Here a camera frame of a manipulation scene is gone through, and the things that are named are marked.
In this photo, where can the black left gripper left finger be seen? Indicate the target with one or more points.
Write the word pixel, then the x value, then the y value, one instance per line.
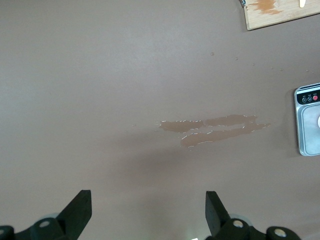
pixel 75 215

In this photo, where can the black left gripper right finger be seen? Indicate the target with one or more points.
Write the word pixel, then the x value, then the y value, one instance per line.
pixel 217 220

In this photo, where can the brown liquid spill puddle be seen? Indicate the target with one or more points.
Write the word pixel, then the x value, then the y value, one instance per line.
pixel 212 135

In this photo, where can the brown table cover sheet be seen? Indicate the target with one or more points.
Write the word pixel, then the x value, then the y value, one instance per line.
pixel 75 100

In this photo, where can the silver digital kitchen scale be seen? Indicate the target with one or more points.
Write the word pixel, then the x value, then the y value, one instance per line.
pixel 308 125

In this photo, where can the wooden cutting board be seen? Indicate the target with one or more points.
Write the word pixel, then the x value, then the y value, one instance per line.
pixel 282 15

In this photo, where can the yellow plastic knife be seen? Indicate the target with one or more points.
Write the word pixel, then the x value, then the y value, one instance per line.
pixel 302 2

